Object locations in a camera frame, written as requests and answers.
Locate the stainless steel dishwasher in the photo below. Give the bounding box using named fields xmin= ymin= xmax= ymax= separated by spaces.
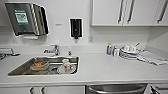
xmin=84 ymin=82 xmax=150 ymax=94

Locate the white drawer unit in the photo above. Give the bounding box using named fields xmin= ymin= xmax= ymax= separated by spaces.
xmin=146 ymin=83 xmax=168 ymax=94

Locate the stack of white dishes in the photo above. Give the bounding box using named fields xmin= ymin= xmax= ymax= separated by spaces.
xmin=136 ymin=49 xmax=168 ymax=66

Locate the small white bottle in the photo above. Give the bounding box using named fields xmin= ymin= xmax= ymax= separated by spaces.
xmin=112 ymin=46 xmax=120 ymax=58

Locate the blue dish soap bottle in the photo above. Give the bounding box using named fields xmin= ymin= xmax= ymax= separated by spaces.
xmin=105 ymin=42 xmax=114 ymax=56

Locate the white patterned bowl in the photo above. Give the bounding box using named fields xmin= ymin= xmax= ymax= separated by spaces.
xmin=56 ymin=63 xmax=79 ymax=75

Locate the white mug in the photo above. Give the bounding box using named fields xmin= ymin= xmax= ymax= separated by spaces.
xmin=61 ymin=58 xmax=72 ymax=70

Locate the small chrome soap pump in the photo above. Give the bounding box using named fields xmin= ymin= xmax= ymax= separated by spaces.
xmin=67 ymin=49 xmax=73 ymax=57

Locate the black soap dispenser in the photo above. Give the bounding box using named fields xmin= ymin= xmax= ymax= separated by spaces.
xmin=68 ymin=17 xmax=84 ymax=41

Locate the chrome sink faucet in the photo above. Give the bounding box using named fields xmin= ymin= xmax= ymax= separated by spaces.
xmin=42 ymin=43 xmax=61 ymax=57

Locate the grey bowl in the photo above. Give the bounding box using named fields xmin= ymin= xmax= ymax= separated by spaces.
xmin=28 ymin=61 xmax=51 ymax=73

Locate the orange sponge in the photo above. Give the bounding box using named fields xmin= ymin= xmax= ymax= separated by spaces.
xmin=33 ymin=59 xmax=46 ymax=67

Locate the white base cabinet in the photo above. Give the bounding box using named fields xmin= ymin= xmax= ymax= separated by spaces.
xmin=0 ymin=85 xmax=86 ymax=94

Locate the steel kitchen sink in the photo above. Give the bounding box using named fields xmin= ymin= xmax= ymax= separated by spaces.
xmin=6 ymin=54 xmax=81 ymax=77

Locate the grey paper towel dispenser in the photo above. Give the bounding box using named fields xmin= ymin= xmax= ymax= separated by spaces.
xmin=3 ymin=1 xmax=51 ymax=38

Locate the white three-door wall cabinet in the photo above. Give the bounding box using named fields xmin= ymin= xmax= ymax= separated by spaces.
xmin=90 ymin=0 xmax=168 ymax=27

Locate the white wall outlet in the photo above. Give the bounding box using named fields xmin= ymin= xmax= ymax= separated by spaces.
xmin=87 ymin=34 xmax=95 ymax=44

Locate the small grey wall label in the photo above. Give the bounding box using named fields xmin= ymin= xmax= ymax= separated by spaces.
xmin=54 ymin=22 xmax=63 ymax=27

